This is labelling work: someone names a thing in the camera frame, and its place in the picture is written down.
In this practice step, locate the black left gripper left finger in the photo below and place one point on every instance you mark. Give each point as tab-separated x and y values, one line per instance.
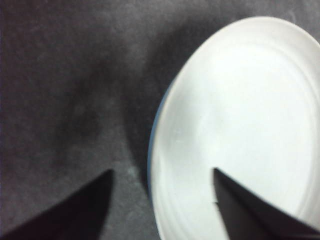
62	220

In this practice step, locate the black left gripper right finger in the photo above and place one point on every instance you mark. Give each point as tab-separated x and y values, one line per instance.
250	215

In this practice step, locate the white round plate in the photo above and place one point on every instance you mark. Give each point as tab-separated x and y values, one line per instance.
250	112

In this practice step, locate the blue round plate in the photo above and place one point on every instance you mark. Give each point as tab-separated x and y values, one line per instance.
150	155

